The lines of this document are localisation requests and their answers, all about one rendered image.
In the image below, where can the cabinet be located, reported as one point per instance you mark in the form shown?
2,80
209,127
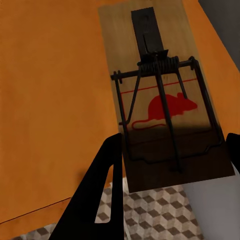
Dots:
57,106

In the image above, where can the mousetrap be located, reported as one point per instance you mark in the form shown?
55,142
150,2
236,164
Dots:
170,131

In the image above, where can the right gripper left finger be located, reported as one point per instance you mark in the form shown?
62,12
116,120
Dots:
78,219

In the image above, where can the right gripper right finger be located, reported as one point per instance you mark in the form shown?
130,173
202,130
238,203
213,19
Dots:
233,145

